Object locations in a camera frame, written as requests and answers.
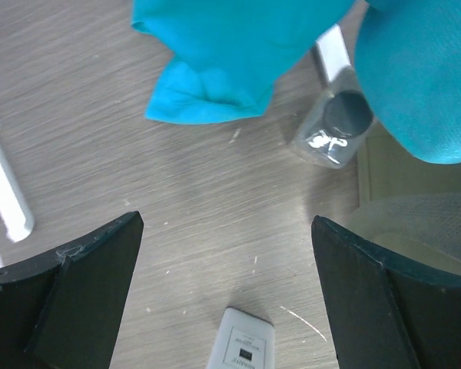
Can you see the teal t-shirt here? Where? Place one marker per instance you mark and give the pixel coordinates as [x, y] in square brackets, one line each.
[229, 54]

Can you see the clear bottle black cap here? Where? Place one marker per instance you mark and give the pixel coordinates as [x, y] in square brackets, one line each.
[336, 125]

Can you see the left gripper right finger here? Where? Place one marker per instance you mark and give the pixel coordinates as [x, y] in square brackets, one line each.
[385, 310]

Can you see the olive canvas bag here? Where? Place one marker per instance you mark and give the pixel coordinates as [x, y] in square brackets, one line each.
[407, 205]

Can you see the white bottle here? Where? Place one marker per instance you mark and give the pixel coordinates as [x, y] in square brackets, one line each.
[243, 341]

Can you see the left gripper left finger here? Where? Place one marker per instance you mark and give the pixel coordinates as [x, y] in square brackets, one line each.
[63, 308]

